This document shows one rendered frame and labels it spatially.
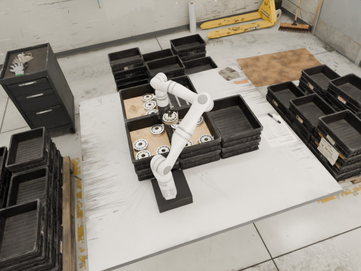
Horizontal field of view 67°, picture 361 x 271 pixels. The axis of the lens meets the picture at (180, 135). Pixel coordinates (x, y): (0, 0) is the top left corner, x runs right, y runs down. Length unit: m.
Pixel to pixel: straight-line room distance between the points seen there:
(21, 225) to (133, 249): 0.96
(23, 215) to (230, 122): 1.68
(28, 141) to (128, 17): 2.87
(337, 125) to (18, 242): 2.66
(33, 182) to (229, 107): 1.78
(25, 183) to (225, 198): 1.74
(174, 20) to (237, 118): 3.36
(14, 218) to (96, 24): 3.44
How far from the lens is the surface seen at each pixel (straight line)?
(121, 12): 4.95
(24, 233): 2.30
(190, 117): 1.45
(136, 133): 2.04
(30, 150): 2.82
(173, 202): 1.71
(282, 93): 3.31
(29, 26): 5.06
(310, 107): 3.01
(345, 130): 2.71
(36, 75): 3.04
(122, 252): 1.71
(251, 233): 2.48
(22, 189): 2.70
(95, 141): 2.28
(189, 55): 3.53
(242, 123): 2.05
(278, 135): 2.19
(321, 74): 3.53
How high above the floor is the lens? 2.24
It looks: 46 degrees down
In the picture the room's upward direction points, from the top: 7 degrees counter-clockwise
